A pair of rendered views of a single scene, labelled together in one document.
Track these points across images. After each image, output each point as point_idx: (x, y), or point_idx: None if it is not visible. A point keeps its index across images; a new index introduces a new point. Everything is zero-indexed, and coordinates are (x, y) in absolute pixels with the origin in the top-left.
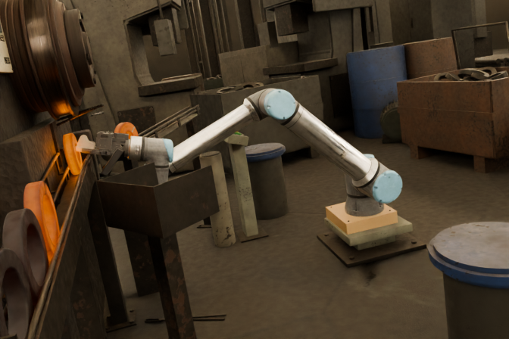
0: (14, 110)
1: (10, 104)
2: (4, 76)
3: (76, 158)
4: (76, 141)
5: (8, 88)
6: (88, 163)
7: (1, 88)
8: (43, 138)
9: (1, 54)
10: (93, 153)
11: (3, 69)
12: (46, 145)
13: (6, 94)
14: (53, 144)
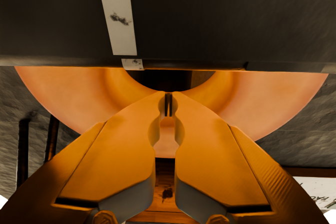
0: (309, 132)
1: (311, 140)
2: (285, 164)
3: (290, 76)
4: (78, 128)
5: (289, 154)
6: (228, 53)
7: (331, 156)
8: (332, 114)
9: (307, 188)
10: (321, 220)
11: (326, 179)
12: (329, 95)
13: (318, 150)
14: (206, 80)
